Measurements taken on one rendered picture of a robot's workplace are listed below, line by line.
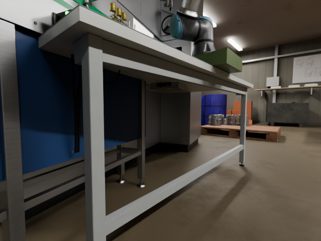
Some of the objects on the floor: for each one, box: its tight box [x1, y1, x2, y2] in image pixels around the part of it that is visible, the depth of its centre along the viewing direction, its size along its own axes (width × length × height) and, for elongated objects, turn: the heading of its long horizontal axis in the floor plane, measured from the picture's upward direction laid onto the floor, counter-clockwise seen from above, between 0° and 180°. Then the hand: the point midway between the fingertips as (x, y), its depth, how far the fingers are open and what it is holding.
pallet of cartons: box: [226, 101, 253, 125], centre depth 646 cm, size 143×112×80 cm
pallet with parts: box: [201, 114, 281, 142], centre depth 352 cm, size 138×96×39 cm
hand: (169, 6), depth 112 cm, fingers open, 5 cm apart
